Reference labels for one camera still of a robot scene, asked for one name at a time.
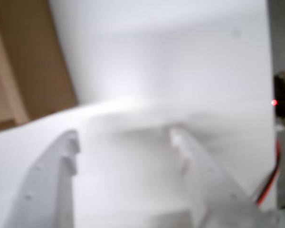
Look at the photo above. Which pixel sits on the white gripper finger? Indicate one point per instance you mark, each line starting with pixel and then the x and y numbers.
pixel 47 185
pixel 211 190

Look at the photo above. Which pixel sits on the brown cardboard box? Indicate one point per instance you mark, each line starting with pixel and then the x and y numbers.
pixel 31 66

